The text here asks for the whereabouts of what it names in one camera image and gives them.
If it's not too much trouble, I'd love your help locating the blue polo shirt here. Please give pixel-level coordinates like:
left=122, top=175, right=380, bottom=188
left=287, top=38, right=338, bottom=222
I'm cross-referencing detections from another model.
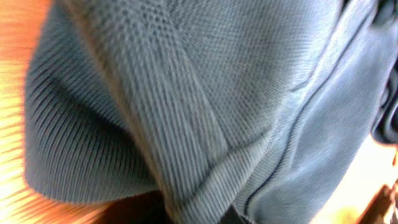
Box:
left=24, top=0, right=397, bottom=223

